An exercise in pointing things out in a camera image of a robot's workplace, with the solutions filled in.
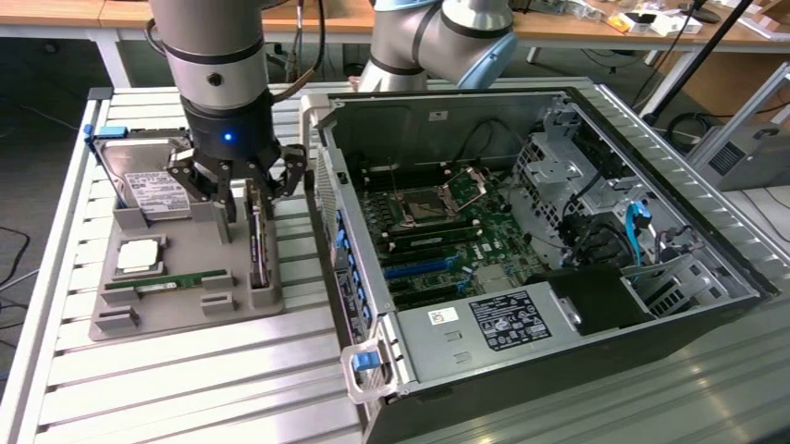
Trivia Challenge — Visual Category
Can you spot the black looped wire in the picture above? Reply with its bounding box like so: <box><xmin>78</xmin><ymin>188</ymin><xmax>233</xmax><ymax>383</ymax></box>
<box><xmin>461</xmin><ymin>117</ymin><xmax>528</xmax><ymax>173</ymax></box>

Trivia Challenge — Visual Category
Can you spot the black coiled cable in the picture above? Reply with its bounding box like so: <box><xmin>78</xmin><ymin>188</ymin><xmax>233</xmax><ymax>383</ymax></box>
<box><xmin>669</xmin><ymin>113</ymin><xmax>721</xmax><ymax>152</ymax></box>

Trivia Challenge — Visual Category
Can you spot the hard disk in blue carrier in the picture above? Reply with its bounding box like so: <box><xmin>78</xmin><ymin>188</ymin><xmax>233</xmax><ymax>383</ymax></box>
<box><xmin>79</xmin><ymin>123</ymin><xmax>199</xmax><ymax>222</ymax></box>

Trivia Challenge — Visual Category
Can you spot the blue expansion slot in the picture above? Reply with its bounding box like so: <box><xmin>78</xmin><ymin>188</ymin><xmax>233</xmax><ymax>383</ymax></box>
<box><xmin>382</xmin><ymin>257</ymin><xmax>453</xmax><ymax>281</ymax></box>

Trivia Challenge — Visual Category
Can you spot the grey wire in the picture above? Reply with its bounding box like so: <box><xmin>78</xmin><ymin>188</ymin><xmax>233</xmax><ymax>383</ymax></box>
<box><xmin>653</xmin><ymin>225</ymin><xmax>702</xmax><ymax>260</ymax></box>

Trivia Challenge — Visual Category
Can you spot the aluminium profile post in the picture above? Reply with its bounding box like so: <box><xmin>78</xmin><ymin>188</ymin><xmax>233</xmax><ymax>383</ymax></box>
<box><xmin>685</xmin><ymin>62</ymin><xmax>790</xmax><ymax>167</ymax></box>

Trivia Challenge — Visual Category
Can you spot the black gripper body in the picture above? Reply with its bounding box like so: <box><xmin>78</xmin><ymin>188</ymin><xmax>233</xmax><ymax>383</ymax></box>
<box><xmin>179</xmin><ymin>90</ymin><xmax>283</xmax><ymax>179</ymax></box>

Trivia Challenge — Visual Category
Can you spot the black stand pole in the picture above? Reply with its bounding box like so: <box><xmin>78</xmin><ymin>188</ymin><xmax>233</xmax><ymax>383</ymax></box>
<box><xmin>641</xmin><ymin>0</ymin><xmax>759</xmax><ymax>126</ymax></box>

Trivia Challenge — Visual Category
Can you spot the grey parts rack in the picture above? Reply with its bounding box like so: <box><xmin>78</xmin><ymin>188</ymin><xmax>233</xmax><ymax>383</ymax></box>
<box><xmin>90</xmin><ymin>191</ymin><xmax>286</xmax><ymax>343</ymax></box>

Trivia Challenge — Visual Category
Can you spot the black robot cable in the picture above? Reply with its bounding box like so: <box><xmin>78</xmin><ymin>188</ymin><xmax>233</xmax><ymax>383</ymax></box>
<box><xmin>266</xmin><ymin>0</ymin><xmax>330</xmax><ymax>104</ymax></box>

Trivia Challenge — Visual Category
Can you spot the CPU socket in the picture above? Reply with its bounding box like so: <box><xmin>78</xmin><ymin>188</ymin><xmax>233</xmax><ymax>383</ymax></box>
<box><xmin>394</xmin><ymin>188</ymin><xmax>460</xmax><ymax>228</ymax></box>

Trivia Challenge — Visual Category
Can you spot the black monitor base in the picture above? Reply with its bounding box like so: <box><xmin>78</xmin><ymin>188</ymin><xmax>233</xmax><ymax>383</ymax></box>
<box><xmin>677</xmin><ymin>0</ymin><xmax>722</xmax><ymax>25</ymax></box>

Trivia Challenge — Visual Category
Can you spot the green RAM stick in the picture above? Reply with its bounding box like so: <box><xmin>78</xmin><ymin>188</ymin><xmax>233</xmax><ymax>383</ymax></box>
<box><xmin>105</xmin><ymin>270</ymin><xmax>227</xmax><ymax>292</ymax></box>

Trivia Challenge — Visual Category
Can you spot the black graphics card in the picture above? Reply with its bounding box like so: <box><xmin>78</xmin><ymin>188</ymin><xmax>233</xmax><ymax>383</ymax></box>
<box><xmin>243</xmin><ymin>178</ymin><xmax>274</xmax><ymax>289</ymax></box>

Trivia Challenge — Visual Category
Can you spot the black wire bundle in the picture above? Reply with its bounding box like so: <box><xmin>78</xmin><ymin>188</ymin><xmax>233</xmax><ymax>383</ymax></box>
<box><xmin>558</xmin><ymin>216</ymin><xmax>641</xmax><ymax>270</ymax></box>

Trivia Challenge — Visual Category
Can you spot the silver disk bay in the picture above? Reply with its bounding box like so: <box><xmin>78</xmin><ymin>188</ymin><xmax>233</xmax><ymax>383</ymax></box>
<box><xmin>510</xmin><ymin>96</ymin><xmax>650</xmax><ymax>222</ymax></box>
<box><xmin>620</xmin><ymin>253</ymin><xmax>740</xmax><ymax>321</ymax></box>

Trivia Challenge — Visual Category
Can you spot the white box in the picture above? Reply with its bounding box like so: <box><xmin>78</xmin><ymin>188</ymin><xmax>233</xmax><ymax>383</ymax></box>
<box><xmin>617</xmin><ymin>11</ymin><xmax>705</xmax><ymax>38</ymax></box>

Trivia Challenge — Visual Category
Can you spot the black RAM stick with label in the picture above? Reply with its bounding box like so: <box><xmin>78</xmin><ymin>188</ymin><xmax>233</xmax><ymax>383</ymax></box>
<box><xmin>386</xmin><ymin>224</ymin><xmax>485</xmax><ymax>254</ymax></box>

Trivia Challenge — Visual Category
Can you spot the grey computer tower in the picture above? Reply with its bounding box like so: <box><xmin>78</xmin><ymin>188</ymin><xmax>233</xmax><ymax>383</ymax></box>
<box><xmin>706</xmin><ymin>123</ymin><xmax>790</xmax><ymax>191</ymax></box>

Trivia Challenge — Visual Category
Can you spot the brown cardboard box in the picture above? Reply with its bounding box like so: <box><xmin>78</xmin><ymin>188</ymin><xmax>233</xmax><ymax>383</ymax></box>
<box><xmin>265</xmin><ymin>0</ymin><xmax>348</xmax><ymax>20</ymax></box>

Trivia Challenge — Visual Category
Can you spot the black open PC case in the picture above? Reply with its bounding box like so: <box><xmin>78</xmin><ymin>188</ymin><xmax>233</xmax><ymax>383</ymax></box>
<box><xmin>299</xmin><ymin>85</ymin><xmax>781</xmax><ymax>444</ymax></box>

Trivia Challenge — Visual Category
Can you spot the silver CPU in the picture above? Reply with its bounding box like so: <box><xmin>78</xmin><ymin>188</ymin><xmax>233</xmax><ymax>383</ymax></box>
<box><xmin>117</xmin><ymin>240</ymin><xmax>161</xmax><ymax>272</ymax></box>

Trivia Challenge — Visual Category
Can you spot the green motherboard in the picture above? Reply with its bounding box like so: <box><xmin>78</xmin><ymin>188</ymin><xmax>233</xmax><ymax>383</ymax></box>
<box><xmin>356</xmin><ymin>156</ymin><xmax>540</xmax><ymax>312</ymax></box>

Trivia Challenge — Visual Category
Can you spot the blue disk wire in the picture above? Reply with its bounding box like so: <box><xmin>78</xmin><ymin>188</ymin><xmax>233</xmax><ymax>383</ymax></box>
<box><xmin>622</xmin><ymin>201</ymin><xmax>657</xmax><ymax>269</ymax></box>

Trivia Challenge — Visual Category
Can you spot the metal socket cover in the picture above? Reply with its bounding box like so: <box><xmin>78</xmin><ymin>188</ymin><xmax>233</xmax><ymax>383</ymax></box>
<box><xmin>437</xmin><ymin>165</ymin><xmax>490</xmax><ymax>216</ymax></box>

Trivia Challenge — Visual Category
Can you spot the silver chipset heatsink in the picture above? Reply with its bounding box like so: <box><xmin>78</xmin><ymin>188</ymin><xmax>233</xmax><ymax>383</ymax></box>
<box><xmin>474</xmin><ymin>265</ymin><xmax>516</xmax><ymax>293</ymax></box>

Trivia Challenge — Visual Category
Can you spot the black long expansion slot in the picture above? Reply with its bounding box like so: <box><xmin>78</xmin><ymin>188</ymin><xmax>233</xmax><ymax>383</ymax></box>
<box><xmin>392</xmin><ymin>284</ymin><xmax>465</xmax><ymax>311</ymax></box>
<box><xmin>377</xmin><ymin>247</ymin><xmax>448</xmax><ymax>269</ymax></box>

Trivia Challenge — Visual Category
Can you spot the wooden desk white frame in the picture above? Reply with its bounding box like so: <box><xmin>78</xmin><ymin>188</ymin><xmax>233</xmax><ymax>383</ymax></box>
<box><xmin>0</xmin><ymin>0</ymin><xmax>133</xmax><ymax>89</ymax></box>
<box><xmin>101</xmin><ymin>0</ymin><xmax>790</xmax><ymax>117</ymax></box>

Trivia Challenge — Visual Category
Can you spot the silver power supply unit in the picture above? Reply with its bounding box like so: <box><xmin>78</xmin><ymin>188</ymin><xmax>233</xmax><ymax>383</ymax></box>
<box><xmin>393</xmin><ymin>281</ymin><xmax>585</xmax><ymax>386</ymax></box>

